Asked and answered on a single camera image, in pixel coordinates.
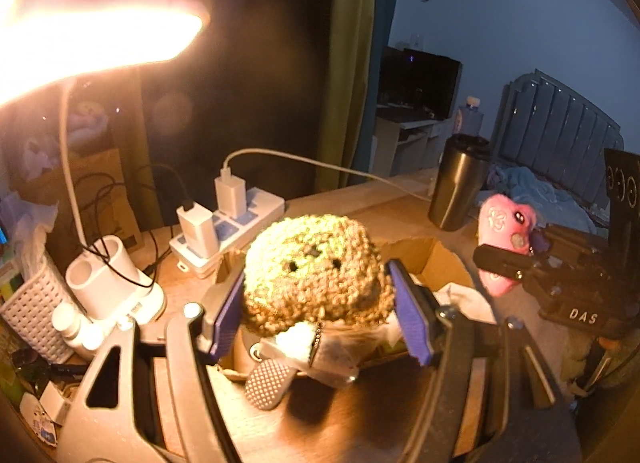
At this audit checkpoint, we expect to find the small white bottle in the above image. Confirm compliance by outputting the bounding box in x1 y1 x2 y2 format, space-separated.
80 323 107 360
52 303 84 345

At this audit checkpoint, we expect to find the white charging cable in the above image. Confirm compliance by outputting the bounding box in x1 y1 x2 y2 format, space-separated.
222 148 432 202

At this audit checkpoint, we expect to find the white desk lamp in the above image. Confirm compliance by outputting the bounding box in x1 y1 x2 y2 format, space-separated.
0 0 212 340

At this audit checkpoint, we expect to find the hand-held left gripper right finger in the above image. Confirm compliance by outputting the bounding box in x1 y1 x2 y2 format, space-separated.
387 258 568 463

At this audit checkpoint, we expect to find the brown paper bag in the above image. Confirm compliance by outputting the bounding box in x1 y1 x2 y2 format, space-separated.
65 148 144 250

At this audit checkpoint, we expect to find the brown cardboard box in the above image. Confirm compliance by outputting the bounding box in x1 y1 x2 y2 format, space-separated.
215 238 477 385

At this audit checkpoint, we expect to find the small white carton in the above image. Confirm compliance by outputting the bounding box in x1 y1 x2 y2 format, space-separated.
20 383 72 444

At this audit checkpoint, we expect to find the white power strip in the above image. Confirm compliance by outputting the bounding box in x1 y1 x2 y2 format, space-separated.
169 187 286 280

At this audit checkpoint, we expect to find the white plastic bag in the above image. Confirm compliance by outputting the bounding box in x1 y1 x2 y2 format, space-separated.
9 190 57 265

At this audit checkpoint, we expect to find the grey padded bed headboard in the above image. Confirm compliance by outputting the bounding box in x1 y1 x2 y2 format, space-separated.
492 69 626 210

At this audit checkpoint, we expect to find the white television stand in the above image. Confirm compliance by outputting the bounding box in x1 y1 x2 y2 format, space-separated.
374 115 454 180

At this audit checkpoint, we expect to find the stainless steel tumbler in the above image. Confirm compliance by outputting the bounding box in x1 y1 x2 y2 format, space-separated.
428 134 492 232

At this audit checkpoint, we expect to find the white charger plug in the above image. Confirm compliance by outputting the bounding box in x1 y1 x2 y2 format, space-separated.
215 168 247 218

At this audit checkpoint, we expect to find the green curtain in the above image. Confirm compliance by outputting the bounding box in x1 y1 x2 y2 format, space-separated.
312 0 382 190

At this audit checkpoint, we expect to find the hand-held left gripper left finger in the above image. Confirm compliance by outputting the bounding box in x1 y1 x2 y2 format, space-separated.
55 272 247 463

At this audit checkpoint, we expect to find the tan crochet plush toy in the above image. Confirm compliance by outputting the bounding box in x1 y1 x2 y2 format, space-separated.
242 213 401 412

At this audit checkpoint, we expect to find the pastel plush figure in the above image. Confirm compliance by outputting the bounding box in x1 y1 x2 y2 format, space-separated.
67 100 109 144

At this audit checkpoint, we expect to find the black cable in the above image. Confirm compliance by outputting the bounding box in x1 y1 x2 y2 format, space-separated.
80 163 190 290

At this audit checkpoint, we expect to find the clear plastic water bottle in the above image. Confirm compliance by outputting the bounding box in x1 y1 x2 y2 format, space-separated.
452 95 484 136

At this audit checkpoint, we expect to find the white charger with black cable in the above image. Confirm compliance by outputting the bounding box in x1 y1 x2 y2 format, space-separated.
176 200 220 260

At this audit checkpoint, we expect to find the black television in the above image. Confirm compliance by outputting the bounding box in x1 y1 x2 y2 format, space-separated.
380 45 464 122

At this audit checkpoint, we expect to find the pink plush toy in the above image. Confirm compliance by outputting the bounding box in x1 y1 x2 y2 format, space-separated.
475 193 547 298

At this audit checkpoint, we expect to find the light blue blanket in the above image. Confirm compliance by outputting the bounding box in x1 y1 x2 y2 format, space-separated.
482 165 609 235

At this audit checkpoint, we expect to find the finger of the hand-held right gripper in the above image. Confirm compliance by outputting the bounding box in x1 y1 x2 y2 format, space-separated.
473 244 538 285
536 224 610 246

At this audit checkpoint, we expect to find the white woven plastic basket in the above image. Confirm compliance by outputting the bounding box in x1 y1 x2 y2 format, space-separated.
0 250 77 365

